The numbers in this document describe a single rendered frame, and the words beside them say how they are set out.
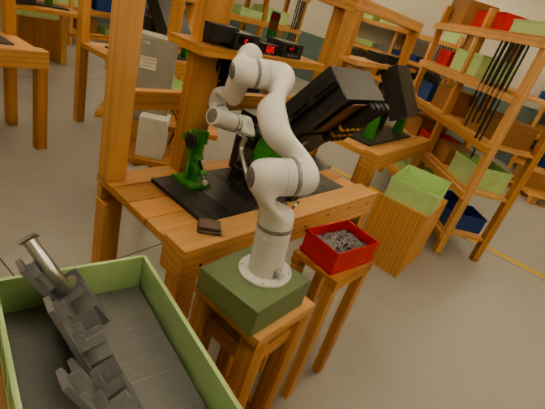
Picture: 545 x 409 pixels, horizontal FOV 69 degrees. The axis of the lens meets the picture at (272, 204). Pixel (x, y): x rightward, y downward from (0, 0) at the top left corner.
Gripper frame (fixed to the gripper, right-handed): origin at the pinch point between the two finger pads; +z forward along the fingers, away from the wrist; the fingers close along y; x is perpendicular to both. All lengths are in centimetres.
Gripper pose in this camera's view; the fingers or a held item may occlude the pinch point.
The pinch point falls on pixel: (255, 131)
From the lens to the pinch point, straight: 201.2
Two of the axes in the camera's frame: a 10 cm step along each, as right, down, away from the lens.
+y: -1.9, -9.6, 2.1
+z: 5.7, 0.7, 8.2
